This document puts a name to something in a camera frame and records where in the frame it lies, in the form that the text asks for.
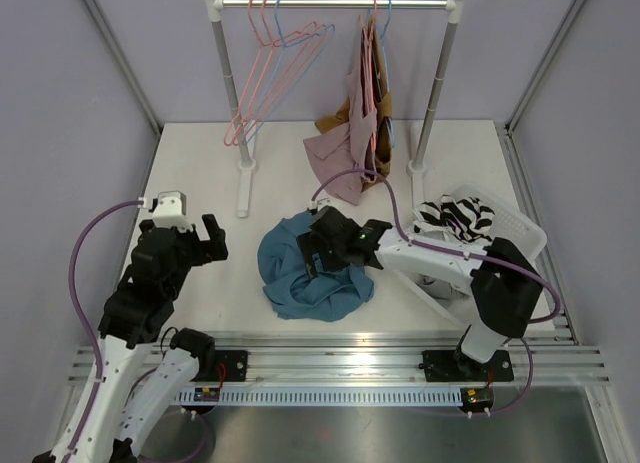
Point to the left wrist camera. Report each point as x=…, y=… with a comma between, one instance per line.
x=167, y=210

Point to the grey tank top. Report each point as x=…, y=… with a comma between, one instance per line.
x=439, y=289

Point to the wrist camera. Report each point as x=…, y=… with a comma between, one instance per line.
x=167, y=210
x=315, y=205

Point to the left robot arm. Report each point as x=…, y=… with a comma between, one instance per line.
x=110, y=423

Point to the blue tank top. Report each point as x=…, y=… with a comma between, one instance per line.
x=292, y=293

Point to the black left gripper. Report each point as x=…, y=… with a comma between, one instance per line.
x=212, y=249

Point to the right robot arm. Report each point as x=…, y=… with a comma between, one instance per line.
x=499, y=279

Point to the brown tank top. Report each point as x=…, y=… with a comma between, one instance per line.
x=384, y=106

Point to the pink tank top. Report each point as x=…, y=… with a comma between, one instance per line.
x=339, y=156

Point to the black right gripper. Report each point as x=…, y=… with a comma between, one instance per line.
x=310, y=243

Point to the aluminium rail base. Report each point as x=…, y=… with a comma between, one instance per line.
x=392, y=359

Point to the white plastic laundry basket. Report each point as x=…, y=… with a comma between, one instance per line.
x=510, y=233

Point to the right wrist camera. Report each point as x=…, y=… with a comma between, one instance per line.
x=315, y=205

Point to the black white striped tank top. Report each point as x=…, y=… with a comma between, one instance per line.
x=468, y=220

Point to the white cable duct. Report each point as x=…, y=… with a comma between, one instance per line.
x=320, y=397

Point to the light blue hanger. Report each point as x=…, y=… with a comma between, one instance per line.
x=290, y=68

